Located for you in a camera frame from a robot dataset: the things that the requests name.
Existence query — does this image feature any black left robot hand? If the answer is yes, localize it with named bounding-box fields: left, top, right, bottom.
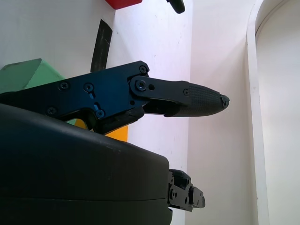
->
left=166, top=0, right=186, bottom=14

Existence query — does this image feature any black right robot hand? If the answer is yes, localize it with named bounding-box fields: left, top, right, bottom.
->
left=0, top=60, right=230, bottom=225

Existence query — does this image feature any red wooden block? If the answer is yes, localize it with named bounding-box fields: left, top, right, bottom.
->
left=105, top=0, right=143, bottom=10

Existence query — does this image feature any yellow wooden block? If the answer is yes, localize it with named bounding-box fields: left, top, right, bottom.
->
left=76, top=118, right=129, bottom=143

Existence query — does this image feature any green wooden block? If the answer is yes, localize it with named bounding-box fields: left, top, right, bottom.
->
left=0, top=58, right=85, bottom=129

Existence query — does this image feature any black tape strip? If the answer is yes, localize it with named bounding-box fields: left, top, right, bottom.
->
left=90, top=19, right=113, bottom=72

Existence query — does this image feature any white wall moulding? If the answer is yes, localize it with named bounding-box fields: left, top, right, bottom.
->
left=246, top=0, right=300, bottom=225

